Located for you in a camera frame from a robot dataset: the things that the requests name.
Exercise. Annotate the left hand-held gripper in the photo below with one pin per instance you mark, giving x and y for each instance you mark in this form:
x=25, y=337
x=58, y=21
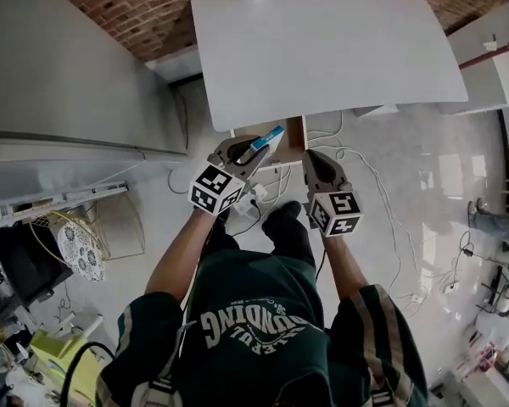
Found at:
x=220, y=185

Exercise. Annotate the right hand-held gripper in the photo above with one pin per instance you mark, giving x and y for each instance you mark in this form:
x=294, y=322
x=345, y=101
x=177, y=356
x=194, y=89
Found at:
x=327, y=185

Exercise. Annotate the small blue white box item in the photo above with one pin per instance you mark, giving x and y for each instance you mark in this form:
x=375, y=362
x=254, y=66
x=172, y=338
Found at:
x=268, y=138

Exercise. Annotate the wooden drawer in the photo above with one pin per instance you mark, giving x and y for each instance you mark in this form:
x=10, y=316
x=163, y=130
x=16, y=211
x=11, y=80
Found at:
x=290, y=140

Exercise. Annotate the person's left forearm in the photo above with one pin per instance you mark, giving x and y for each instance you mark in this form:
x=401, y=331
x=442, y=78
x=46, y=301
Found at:
x=181, y=252

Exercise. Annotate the person's right forearm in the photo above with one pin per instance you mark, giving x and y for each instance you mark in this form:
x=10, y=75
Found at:
x=347, y=265

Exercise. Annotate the white power strip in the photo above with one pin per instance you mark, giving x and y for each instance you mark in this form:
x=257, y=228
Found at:
x=251, y=197

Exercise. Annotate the person's black right leg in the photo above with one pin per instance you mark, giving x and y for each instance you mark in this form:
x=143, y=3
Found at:
x=289, y=231

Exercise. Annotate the person's black leg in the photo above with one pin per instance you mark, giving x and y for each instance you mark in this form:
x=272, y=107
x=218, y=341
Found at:
x=225, y=235
x=289, y=231

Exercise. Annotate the person's black left leg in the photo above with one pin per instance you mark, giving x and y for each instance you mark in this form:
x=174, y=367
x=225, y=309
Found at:
x=225, y=235

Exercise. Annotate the person's green printed shirt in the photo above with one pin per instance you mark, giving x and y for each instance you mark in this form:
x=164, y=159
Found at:
x=258, y=333

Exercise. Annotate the white side table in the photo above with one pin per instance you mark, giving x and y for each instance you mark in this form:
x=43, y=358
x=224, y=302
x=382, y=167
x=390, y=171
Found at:
x=488, y=74

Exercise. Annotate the patterned round cushion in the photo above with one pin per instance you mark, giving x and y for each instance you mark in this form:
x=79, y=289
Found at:
x=81, y=250

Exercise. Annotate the black chair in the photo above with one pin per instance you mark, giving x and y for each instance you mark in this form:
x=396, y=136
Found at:
x=507, y=295

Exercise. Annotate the large white cabinet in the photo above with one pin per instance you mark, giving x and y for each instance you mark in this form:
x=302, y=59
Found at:
x=59, y=100

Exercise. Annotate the white cardboard box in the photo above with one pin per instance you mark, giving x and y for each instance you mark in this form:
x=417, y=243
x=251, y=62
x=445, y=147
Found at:
x=488, y=386

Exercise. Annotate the black case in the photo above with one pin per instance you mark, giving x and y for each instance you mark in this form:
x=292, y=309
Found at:
x=25, y=261

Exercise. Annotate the yellow-green machine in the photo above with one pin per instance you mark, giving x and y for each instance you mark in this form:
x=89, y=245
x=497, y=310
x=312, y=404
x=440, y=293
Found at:
x=63, y=354

